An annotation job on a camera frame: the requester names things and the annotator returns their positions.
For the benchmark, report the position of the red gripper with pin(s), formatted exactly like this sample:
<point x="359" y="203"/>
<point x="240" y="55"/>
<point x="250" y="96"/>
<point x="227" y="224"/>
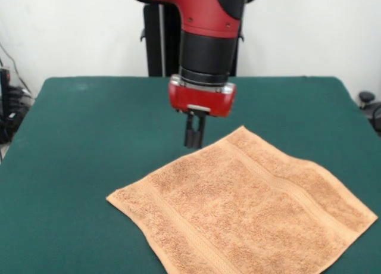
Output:
<point x="202" y="99"/>

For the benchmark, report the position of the orange terry towel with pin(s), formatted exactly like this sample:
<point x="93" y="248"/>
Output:
<point x="238" y="211"/>

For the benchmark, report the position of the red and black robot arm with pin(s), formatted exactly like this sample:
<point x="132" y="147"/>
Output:
<point x="208" y="32"/>

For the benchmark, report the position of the dark green table cloth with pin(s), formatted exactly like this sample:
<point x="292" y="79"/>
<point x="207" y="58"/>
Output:
<point x="74" y="166"/>

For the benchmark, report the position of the black office chair base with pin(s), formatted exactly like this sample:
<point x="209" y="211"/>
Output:
<point x="370" y="105"/>

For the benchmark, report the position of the black electronics box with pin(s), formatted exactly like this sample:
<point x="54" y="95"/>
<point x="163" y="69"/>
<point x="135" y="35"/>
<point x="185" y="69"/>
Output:
<point x="4" y="89"/>

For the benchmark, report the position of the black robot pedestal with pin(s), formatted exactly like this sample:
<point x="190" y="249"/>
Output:
<point x="160" y="41"/>

